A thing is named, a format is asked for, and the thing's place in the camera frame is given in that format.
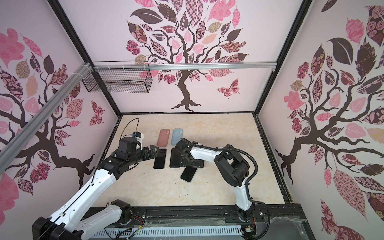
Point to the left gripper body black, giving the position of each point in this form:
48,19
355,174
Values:
144,154

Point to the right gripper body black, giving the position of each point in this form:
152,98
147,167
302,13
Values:
186,163

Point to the black smartphone from pink case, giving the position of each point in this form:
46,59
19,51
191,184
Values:
160,160

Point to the pink silicone phone case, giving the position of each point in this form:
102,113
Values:
163,138

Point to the light blue phone case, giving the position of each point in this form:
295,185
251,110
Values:
176,136

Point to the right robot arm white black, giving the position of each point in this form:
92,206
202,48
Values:
233,168

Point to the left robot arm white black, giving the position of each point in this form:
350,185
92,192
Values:
68,222

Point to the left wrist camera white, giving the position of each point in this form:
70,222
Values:
139,136

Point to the black wire basket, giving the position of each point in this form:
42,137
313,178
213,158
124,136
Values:
119,77

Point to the white slotted cable duct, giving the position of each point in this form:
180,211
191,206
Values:
167,232

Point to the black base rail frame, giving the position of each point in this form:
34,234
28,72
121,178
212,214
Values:
274,222

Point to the aluminium rail back wall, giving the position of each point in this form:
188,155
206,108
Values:
200,66

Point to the aluminium rail wall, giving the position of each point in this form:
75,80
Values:
12,149
200,66

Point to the aluminium rail left wall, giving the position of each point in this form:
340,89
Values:
12,149

